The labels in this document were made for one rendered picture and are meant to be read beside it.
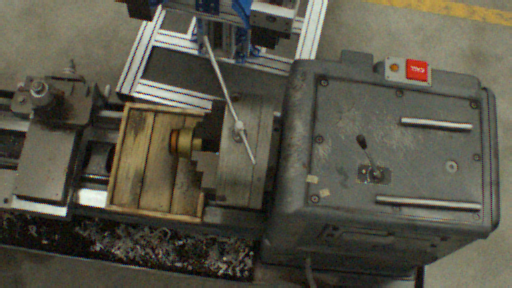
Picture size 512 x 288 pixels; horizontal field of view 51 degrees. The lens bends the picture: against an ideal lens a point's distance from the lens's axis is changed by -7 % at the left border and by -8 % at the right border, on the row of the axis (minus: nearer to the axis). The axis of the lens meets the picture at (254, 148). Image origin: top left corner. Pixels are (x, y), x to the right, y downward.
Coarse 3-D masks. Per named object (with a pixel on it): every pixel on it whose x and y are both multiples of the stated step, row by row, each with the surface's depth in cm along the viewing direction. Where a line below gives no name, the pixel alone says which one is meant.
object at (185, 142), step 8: (184, 128) 160; (192, 128) 159; (176, 136) 158; (184, 136) 158; (192, 136) 158; (168, 144) 158; (176, 144) 158; (184, 144) 157; (192, 144) 158; (200, 144) 158; (168, 152) 159; (176, 152) 159; (184, 152) 158
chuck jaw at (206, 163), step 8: (192, 152) 158; (200, 152) 158; (192, 160) 157; (200, 160) 157; (208, 160) 157; (216, 160) 157; (200, 168) 155; (208, 168) 156; (216, 168) 156; (200, 176) 158; (208, 176) 155; (216, 176) 155; (208, 184) 153; (208, 192) 156; (224, 200) 156
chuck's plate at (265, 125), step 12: (264, 96) 156; (264, 108) 150; (264, 120) 148; (264, 132) 146; (264, 144) 146; (264, 156) 146; (264, 168) 146; (252, 180) 147; (264, 180) 147; (252, 192) 150; (252, 204) 154
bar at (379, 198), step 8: (376, 200) 137; (384, 200) 137; (392, 200) 137; (400, 200) 137; (408, 200) 137; (416, 200) 138; (424, 200) 138; (432, 200) 138; (440, 200) 138; (448, 200) 138; (440, 208) 138; (448, 208) 138; (456, 208) 138; (464, 208) 138; (472, 208) 138
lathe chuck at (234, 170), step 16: (240, 96) 154; (256, 96) 155; (240, 112) 149; (256, 112) 149; (224, 128) 146; (256, 128) 147; (224, 144) 145; (240, 144) 146; (256, 144) 146; (224, 160) 146; (240, 160) 146; (224, 176) 147; (240, 176) 147; (224, 192) 150; (240, 192) 150
